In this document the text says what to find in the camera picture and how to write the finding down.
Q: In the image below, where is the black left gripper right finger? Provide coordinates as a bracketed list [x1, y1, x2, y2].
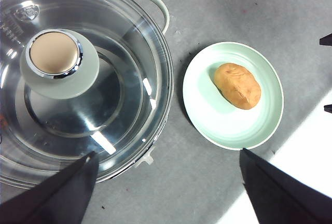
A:
[240, 148, 332, 224]

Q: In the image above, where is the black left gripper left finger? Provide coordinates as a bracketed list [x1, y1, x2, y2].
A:
[0, 151, 99, 224]

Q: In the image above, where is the brown potato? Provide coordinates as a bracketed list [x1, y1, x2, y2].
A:
[214, 63, 261, 110]

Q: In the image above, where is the green plate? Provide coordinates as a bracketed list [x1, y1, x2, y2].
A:
[183, 41, 284, 150]

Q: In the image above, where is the glass steamer lid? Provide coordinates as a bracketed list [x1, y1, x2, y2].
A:
[0, 0, 174, 189]

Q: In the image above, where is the green electric steamer pot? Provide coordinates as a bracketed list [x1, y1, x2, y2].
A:
[0, 0, 174, 189]

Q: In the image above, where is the grey table mat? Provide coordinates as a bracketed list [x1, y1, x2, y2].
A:
[83, 0, 332, 224]

